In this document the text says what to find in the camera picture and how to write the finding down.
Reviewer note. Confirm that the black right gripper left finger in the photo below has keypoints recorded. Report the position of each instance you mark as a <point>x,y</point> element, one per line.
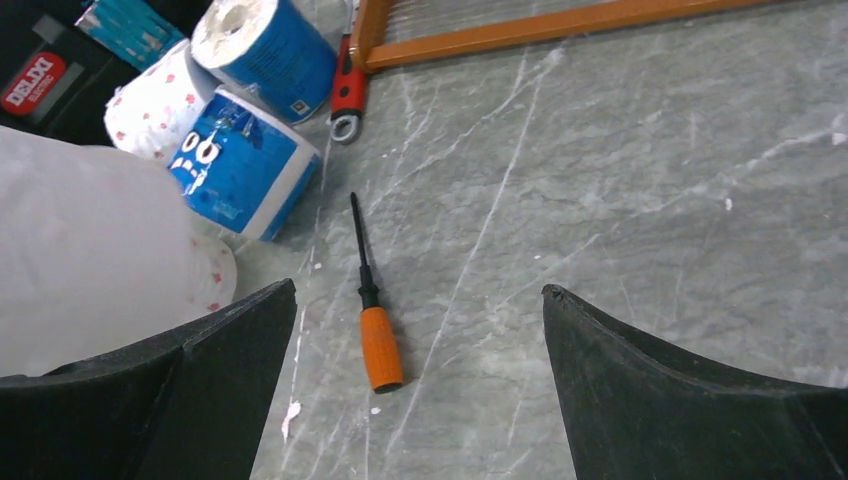
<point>188,403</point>

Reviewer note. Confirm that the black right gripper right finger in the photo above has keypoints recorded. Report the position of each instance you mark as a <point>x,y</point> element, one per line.
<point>635,406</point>

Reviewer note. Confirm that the white paper towel roll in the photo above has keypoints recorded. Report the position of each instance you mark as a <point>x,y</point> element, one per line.
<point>95,252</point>

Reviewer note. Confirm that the orange wooden shelf rack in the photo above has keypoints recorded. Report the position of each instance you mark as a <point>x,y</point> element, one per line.
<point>371,53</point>

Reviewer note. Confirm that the white roll with red print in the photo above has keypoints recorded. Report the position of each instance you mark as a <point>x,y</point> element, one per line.
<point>213,274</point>

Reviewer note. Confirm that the black orange screwdriver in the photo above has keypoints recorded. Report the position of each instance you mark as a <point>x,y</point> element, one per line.
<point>379,346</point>

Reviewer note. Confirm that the blue monster-face wrapped roll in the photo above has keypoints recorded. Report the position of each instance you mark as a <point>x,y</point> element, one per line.
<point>242,168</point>

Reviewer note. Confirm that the white dotted wrapped roll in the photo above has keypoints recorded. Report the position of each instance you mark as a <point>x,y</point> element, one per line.
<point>150,116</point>

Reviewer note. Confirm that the red adjustable wrench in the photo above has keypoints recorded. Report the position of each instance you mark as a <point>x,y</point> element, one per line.
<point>348,100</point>

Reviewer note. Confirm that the black plastic toolbox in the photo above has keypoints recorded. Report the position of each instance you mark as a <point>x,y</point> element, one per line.
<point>61,61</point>

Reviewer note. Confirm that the blue wrapped roll upright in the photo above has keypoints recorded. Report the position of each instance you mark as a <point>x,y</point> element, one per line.
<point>268,51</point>

